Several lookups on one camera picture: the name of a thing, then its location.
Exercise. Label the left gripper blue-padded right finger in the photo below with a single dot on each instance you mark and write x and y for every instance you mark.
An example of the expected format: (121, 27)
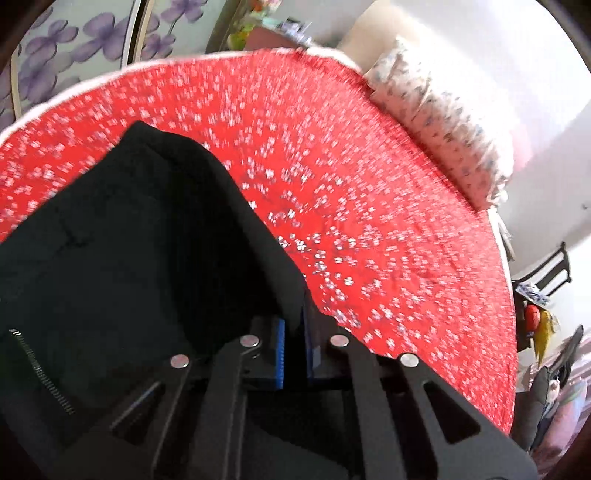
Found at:
(403, 421)

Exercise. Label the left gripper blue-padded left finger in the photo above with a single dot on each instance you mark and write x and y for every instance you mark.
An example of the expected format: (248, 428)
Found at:
(208, 405)

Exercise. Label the black pants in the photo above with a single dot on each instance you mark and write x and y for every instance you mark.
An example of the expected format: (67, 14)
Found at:
(116, 296)

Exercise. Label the red floral bedspread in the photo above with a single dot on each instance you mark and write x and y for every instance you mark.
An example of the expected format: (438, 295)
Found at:
(388, 245)

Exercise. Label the pile of clothes on chair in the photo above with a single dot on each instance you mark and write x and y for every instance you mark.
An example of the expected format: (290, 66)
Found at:
(553, 387)

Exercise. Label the black wooden chair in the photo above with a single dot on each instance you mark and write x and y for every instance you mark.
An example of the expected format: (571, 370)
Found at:
(551, 274)

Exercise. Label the pink floral pillow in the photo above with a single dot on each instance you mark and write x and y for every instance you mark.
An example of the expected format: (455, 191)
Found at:
(463, 137)

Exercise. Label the bedside table with clutter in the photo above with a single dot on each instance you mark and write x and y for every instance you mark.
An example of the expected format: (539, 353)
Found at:
(254, 28)

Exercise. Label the floral sliding wardrobe doors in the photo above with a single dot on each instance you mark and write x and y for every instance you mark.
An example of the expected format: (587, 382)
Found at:
(74, 41)

